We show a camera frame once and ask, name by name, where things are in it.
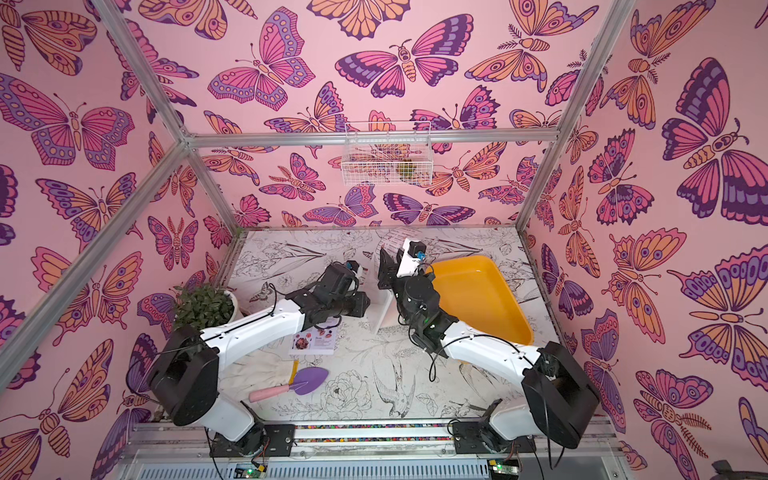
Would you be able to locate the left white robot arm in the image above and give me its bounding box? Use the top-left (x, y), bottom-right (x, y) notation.
top-left (129, 260), bottom-right (370, 455)

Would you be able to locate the white potted green plant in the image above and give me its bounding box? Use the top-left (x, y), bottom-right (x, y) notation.
top-left (174, 284), bottom-right (240, 331)

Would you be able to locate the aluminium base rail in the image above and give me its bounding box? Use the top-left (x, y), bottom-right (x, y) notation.
top-left (125, 416), bottom-right (625, 463)

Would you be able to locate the white wire wall basket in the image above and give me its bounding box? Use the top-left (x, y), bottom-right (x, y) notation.
top-left (338, 120), bottom-right (434, 188)

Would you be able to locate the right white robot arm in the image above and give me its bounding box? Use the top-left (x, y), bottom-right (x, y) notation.
top-left (378, 239), bottom-right (600, 452)

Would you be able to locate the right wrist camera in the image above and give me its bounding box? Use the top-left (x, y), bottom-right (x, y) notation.
top-left (396, 238), bottom-right (426, 278)

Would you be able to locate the green item in basket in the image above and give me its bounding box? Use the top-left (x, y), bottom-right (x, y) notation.
top-left (395, 160), bottom-right (415, 182)

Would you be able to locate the old menu sheet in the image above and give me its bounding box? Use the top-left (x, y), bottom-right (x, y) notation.
top-left (289, 323), bottom-right (338, 356)

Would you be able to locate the yellow stick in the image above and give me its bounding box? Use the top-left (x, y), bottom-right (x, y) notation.
top-left (289, 360), bottom-right (299, 384)

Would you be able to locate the yellow plastic tray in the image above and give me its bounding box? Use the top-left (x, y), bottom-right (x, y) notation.
top-left (433, 255), bottom-right (534, 345)

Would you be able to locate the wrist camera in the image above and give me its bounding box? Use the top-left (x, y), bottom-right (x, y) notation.
top-left (396, 238), bottom-right (426, 278)
top-left (345, 260), bottom-right (361, 276)

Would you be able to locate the clear acrylic menu holder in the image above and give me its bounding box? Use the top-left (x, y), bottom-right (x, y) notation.
top-left (363, 259), bottom-right (398, 334)

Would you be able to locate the purple pink toy shovel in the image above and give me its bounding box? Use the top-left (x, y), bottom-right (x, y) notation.
top-left (248, 367), bottom-right (329, 403)

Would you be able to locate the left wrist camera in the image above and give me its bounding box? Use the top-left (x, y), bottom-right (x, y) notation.
top-left (345, 260), bottom-right (361, 276)

